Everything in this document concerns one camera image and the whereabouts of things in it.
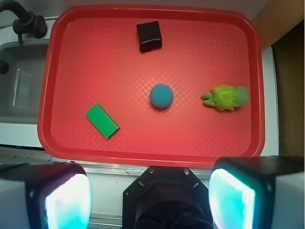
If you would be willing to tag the red plastic tray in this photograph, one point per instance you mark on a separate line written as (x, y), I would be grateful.
(94, 58)

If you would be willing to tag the green rectangular block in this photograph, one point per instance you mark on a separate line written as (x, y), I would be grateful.
(102, 121)

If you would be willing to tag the green fuzzy toy figure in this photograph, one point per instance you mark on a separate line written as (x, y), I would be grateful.
(226, 98)

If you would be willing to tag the dark brown square block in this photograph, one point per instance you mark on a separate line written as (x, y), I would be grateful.
(149, 35)

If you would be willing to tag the black sink faucet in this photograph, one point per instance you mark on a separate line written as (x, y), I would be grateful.
(27, 22)

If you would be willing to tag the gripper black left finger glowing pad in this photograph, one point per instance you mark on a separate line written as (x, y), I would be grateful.
(45, 196)

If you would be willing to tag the grey sink basin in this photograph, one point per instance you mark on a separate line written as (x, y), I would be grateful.
(20, 87)

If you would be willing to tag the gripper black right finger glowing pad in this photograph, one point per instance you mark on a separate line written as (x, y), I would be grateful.
(266, 192)

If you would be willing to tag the blue textured ball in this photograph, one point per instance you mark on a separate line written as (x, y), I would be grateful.
(161, 96)

